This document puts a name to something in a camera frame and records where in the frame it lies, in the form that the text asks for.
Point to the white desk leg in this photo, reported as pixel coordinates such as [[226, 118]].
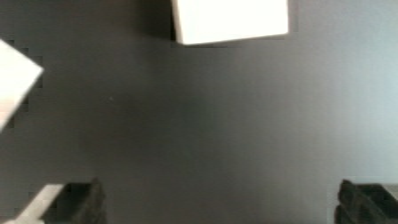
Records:
[[222, 20]]

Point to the white right fence piece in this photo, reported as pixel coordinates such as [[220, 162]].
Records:
[[19, 72]]

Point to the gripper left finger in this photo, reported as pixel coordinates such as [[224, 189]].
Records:
[[67, 204]]

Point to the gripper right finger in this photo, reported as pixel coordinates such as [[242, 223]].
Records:
[[368, 203]]

